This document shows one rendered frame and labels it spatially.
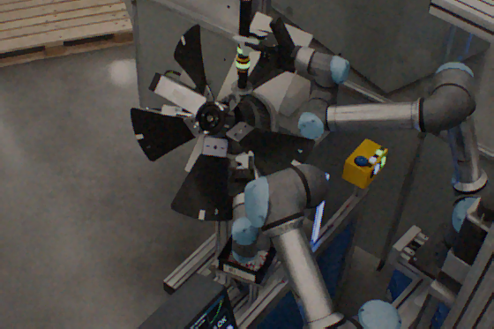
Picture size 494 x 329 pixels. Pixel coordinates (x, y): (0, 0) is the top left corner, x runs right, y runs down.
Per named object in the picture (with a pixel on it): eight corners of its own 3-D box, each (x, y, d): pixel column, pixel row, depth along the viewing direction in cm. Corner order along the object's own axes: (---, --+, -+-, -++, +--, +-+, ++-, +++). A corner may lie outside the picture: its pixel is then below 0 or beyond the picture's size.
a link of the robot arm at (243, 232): (230, 247, 186) (231, 228, 180) (232, 220, 194) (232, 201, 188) (257, 248, 186) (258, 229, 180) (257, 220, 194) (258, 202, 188)
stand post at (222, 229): (220, 279, 312) (222, 146, 250) (235, 288, 308) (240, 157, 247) (215, 285, 309) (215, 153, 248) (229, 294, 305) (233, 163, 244)
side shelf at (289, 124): (276, 88, 294) (277, 83, 292) (341, 120, 278) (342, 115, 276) (245, 113, 279) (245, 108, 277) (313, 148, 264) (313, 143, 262)
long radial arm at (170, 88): (231, 108, 244) (217, 104, 233) (223, 125, 245) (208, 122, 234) (176, 79, 256) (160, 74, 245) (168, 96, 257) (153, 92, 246)
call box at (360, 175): (362, 157, 241) (366, 137, 234) (384, 168, 237) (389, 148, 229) (340, 181, 231) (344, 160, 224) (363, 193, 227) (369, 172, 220)
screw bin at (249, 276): (241, 228, 233) (242, 215, 228) (283, 242, 229) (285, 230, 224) (216, 270, 218) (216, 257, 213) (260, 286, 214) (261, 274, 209)
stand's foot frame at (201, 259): (239, 218, 343) (240, 208, 337) (307, 258, 324) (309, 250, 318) (163, 290, 305) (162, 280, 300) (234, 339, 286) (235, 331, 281)
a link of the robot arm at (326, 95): (304, 119, 189) (307, 90, 182) (314, 98, 197) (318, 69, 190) (329, 125, 188) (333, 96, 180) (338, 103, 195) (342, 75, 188)
